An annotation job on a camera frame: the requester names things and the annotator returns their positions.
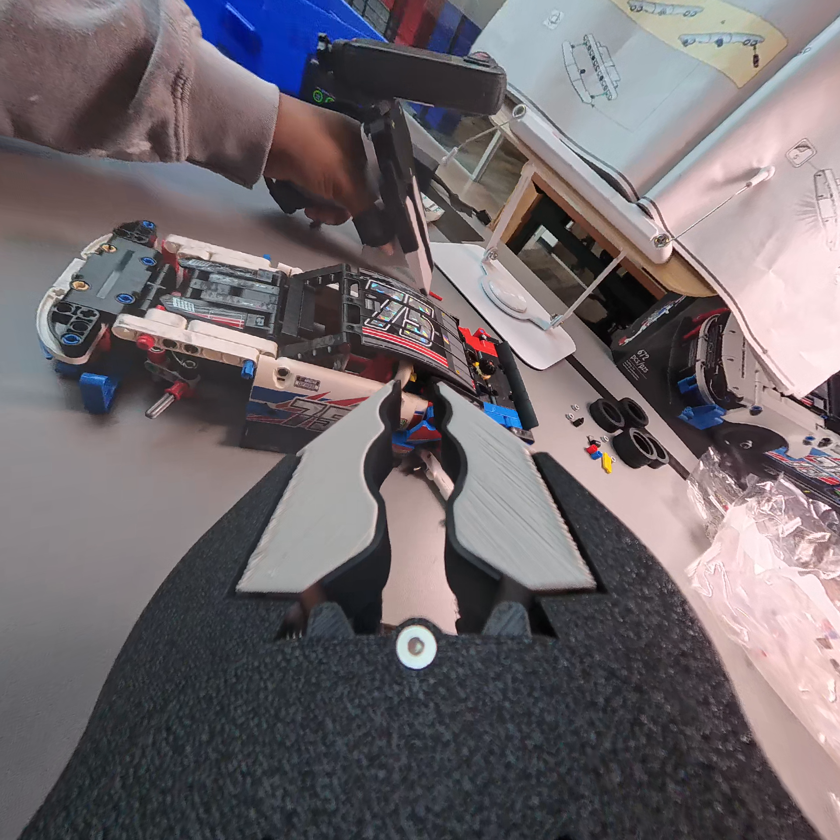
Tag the clear plastic bag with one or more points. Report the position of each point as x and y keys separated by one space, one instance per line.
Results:
x=774 y=590

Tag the blue plastic bin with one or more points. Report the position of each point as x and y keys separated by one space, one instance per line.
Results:
x=262 y=33

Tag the person's left forearm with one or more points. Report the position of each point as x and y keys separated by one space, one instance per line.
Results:
x=118 y=79

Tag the instruction booklet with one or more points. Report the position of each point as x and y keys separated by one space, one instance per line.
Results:
x=722 y=131

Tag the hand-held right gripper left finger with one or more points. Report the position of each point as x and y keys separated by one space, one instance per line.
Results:
x=321 y=505

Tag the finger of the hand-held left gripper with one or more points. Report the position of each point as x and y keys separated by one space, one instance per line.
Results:
x=415 y=243

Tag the white book stand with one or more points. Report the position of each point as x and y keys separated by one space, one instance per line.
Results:
x=518 y=341

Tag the black toy tyre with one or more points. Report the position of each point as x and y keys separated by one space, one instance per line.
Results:
x=604 y=415
x=658 y=454
x=635 y=412
x=631 y=449

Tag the white blue toy brick car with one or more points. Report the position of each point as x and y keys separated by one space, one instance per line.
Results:
x=223 y=295

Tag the person's left hand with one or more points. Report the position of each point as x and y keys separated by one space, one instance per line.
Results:
x=315 y=164

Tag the toy car packaging box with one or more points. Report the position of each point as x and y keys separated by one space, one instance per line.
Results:
x=646 y=348

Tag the small grey black brick piece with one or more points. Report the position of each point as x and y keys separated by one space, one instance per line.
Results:
x=574 y=417

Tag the small black device green lights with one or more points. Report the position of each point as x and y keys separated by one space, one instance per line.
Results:
x=318 y=97

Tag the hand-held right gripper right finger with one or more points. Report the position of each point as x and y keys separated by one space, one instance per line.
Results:
x=518 y=505

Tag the yellow toy brick piece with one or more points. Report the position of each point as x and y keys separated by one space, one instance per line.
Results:
x=608 y=463

